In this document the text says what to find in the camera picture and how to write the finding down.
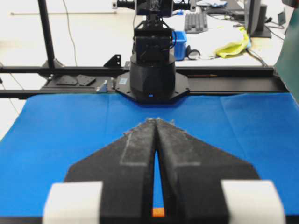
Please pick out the blue table cloth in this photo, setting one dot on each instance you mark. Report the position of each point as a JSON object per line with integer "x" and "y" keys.
{"x": 54, "y": 131}

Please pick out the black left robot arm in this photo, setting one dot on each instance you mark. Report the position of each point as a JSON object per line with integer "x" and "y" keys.
{"x": 152, "y": 76}

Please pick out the black vertical frame post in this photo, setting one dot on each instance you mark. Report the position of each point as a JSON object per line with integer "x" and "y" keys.
{"x": 46, "y": 32}

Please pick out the yellow-green cloth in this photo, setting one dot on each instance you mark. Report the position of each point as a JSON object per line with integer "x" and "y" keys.
{"x": 233, "y": 42}

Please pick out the black headphones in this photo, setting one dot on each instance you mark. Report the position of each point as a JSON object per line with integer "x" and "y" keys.
{"x": 192, "y": 54}

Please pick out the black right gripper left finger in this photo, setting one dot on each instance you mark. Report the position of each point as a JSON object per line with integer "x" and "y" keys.
{"x": 111, "y": 186}

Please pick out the grey keyboard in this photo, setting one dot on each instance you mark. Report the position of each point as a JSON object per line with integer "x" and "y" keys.
{"x": 195, "y": 23}

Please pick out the black aluminium frame rail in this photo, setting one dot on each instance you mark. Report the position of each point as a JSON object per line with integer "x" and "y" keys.
{"x": 211, "y": 81}

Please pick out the silver corner bracket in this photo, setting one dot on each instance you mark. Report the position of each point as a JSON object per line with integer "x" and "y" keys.
{"x": 103, "y": 88}

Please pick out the orange towel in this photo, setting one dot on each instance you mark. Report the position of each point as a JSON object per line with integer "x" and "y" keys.
{"x": 158, "y": 212}

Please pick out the black monitor stand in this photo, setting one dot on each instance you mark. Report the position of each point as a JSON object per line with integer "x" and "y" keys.
{"x": 255, "y": 17}

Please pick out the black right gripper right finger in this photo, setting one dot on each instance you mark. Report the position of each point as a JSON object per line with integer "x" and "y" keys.
{"x": 207, "y": 185}

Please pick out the blue plastic bin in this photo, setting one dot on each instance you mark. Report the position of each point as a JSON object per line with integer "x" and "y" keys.
{"x": 179, "y": 39}

